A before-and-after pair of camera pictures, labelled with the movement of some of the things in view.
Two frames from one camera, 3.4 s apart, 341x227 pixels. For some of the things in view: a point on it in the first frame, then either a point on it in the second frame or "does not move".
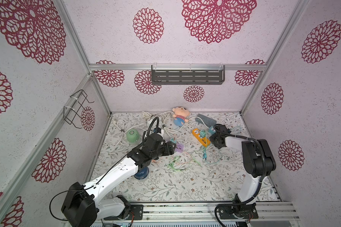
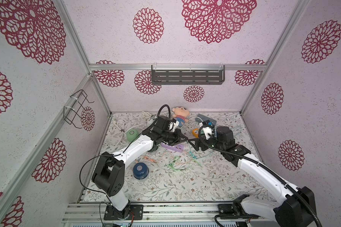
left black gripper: [168, 148] -> [178, 135]
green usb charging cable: [172, 166] does not move
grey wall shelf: [190, 74] does not move
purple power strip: [179, 148] does not move
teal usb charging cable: [204, 157] -> [191, 154]
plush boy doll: [180, 116] does not move
